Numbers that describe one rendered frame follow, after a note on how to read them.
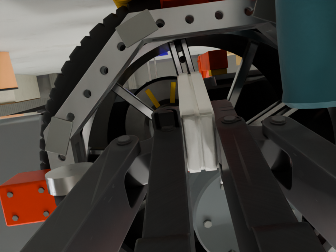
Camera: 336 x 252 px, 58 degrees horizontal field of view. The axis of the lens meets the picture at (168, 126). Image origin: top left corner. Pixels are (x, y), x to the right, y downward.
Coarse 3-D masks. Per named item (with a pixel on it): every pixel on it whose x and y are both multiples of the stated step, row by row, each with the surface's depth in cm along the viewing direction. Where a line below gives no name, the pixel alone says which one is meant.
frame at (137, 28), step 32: (224, 0) 45; (256, 0) 45; (128, 32) 45; (160, 32) 45; (192, 32) 46; (224, 32) 51; (96, 64) 46; (128, 64) 50; (96, 96) 46; (64, 128) 47; (64, 160) 49
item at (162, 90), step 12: (156, 84) 102; (168, 84) 102; (144, 96) 103; (156, 96) 103; (168, 96) 103; (132, 108) 103; (156, 108) 104; (132, 120) 104; (144, 120) 104; (132, 132) 105; (144, 132) 105
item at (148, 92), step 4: (172, 84) 102; (172, 88) 102; (148, 92) 102; (172, 92) 103; (152, 96) 103; (172, 96) 103; (152, 100) 103; (156, 100) 103; (172, 100) 103; (156, 104) 103
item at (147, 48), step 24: (144, 48) 54; (168, 48) 68; (240, 48) 67; (264, 48) 58; (240, 72) 57; (264, 72) 76; (120, 96) 57; (96, 120) 59; (312, 120) 65; (96, 144) 65
